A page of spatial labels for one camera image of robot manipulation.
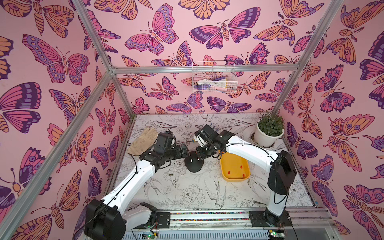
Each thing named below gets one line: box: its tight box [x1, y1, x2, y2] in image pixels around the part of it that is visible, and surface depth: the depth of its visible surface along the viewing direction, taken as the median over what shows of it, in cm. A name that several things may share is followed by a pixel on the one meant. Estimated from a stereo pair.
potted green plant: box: [254, 110, 285, 147], surface depth 94 cm
